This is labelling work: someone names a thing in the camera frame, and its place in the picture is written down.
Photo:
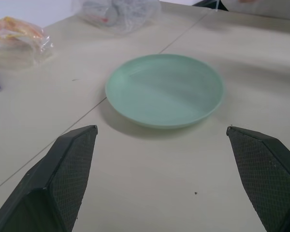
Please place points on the clear crumpled plastic bag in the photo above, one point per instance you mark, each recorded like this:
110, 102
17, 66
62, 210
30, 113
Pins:
118, 14

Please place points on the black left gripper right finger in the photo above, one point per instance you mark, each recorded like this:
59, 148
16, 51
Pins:
263, 174

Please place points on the clear bag with orange contents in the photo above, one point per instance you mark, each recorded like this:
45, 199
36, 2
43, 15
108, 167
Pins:
17, 43

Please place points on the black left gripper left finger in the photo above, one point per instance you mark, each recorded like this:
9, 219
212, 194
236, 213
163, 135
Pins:
62, 178

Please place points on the green round plate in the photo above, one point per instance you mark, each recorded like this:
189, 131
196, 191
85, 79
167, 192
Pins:
164, 90

